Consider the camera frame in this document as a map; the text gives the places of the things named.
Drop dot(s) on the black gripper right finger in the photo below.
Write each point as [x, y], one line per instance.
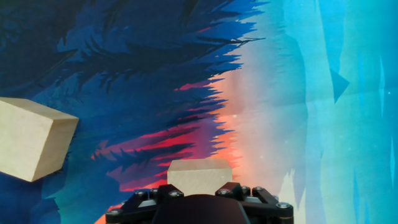
[264, 203]

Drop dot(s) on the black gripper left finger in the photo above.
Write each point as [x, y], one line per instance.
[136, 205]

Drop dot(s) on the light wooden cube block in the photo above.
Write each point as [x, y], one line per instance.
[31, 140]
[199, 177]

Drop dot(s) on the forest sunset printed cloth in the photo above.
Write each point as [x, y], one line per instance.
[280, 93]

